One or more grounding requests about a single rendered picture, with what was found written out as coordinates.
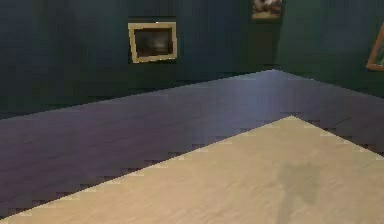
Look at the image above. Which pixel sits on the gold framed dark picture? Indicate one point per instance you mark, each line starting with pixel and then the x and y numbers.
pixel 153 42

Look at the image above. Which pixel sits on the beige floor cloth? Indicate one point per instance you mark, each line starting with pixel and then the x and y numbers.
pixel 253 180

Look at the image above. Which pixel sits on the dark framed pale picture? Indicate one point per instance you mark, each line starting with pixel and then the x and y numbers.
pixel 266 8

